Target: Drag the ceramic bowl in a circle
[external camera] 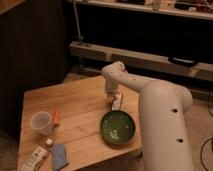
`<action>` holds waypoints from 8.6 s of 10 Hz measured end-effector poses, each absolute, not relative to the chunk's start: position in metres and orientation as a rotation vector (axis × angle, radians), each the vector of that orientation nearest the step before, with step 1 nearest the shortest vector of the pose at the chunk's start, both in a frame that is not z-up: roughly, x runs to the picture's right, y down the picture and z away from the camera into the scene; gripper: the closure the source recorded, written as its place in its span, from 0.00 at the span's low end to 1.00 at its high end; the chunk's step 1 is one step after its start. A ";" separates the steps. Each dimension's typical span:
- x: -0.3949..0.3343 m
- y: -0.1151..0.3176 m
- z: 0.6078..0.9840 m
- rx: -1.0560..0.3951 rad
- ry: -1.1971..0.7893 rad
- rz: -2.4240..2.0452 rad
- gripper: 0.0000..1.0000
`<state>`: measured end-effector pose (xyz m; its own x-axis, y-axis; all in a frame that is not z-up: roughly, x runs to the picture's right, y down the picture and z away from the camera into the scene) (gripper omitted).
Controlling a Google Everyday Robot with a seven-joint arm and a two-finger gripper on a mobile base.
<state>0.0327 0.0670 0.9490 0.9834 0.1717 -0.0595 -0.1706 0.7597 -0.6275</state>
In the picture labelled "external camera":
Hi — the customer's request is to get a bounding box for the small white cube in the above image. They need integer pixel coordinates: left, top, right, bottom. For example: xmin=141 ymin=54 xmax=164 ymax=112
xmin=46 ymin=138 xmax=53 ymax=146

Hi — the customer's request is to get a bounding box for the blue cloth sponge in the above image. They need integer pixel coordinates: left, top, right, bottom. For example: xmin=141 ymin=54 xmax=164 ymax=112
xmin=50 ymin=144 xmax=69 ymax=171

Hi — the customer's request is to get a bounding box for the green ceramic bowl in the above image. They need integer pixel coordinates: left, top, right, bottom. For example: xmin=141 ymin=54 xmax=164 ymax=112
xmin=100 ymin=110 xmax=136 ymax=144

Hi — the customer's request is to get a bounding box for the white remote control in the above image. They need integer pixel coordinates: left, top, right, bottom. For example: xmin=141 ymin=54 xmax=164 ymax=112
xmin=21 ymin=147 xmax=47 ymax=171

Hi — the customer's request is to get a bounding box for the black handle on bench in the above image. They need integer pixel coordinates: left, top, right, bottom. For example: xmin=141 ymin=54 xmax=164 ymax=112
xmin=168 ymin=57 xmax=199 ymax=67

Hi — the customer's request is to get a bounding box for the metal vertical pole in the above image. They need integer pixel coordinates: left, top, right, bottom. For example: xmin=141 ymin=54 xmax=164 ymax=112
xmin=73 ymin=0 xmax=83 ymax=44

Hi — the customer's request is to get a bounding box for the orange marker pen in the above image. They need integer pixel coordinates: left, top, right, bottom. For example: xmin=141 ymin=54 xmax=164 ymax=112
xmin=53 ymin=107 xmax=60 ymax=127

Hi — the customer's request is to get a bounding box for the wooden table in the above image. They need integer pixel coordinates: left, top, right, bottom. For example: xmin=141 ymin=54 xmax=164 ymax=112
xmin=18 ymin=76 xmax=144 ymax=171

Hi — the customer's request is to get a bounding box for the black cable on floor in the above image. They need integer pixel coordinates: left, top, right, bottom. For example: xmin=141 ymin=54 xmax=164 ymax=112
xmin=200 ymin=138 xmax=213 ymax=171

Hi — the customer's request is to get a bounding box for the clear plastic cup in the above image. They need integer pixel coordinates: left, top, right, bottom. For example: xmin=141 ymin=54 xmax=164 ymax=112
xmin=30 ymin=111 xmax=53 ymax=136

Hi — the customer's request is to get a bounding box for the upper shelf with clutter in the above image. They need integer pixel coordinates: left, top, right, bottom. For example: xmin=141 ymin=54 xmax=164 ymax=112
xmin=67 ymin=0 xmax=213 ymax=21

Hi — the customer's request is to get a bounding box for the long grey bench rail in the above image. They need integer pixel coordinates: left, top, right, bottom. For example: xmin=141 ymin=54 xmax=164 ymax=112
xmin=69 ymin=41 xmax=213 ymax=82

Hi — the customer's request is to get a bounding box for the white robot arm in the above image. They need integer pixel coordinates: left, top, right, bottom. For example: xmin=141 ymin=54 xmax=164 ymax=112
xmin=101 ymin=61 xmax=194 ymax=171

